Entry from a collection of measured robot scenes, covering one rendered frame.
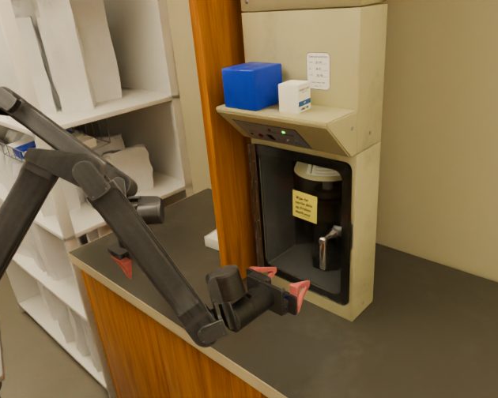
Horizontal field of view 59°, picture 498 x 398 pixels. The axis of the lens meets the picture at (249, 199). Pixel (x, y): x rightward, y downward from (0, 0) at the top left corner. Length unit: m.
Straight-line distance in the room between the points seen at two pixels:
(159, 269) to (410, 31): 0.94
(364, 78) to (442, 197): 0.59
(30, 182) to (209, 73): 0.52
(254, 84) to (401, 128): 0.59
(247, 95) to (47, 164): 0.45
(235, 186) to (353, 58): 0.51
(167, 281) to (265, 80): 0.49
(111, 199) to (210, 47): 0.49
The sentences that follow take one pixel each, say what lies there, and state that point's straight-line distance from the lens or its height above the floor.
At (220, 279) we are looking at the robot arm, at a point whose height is 1.25.
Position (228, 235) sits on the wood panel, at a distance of 1.30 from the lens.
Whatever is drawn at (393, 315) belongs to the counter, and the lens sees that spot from 1.29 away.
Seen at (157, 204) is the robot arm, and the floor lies 1.29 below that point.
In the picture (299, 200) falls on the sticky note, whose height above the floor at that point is 1.26.
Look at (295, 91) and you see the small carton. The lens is 0.96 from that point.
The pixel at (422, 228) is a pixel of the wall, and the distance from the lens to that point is 1.53.
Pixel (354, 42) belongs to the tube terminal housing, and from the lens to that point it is 0.96.
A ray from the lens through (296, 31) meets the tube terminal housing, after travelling 1.04.
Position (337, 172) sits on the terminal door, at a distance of 1.04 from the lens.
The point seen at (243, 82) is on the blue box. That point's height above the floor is 1.57.
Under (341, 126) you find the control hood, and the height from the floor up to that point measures 1.49.
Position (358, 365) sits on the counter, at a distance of 1.14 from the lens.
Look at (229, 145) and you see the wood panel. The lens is 1.22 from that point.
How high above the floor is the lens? 1.75
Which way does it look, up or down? 25 degrees down
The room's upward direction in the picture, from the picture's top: 5 degrees counter-clockwise
